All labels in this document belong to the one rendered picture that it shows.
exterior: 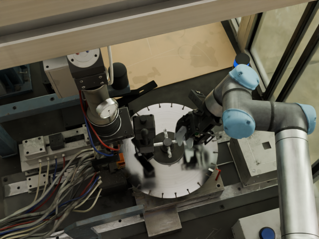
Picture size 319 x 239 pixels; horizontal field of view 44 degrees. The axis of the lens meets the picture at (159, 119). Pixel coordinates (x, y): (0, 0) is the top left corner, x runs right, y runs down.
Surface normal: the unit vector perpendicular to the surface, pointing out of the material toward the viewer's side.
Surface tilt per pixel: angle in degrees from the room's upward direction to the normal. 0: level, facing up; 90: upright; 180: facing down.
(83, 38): 90
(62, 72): 90
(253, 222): 0
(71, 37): 90
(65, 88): 90
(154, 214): 0
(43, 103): 0
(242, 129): 73
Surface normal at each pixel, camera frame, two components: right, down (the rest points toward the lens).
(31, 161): 0.25, 0.87
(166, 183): 0.00, -0.42
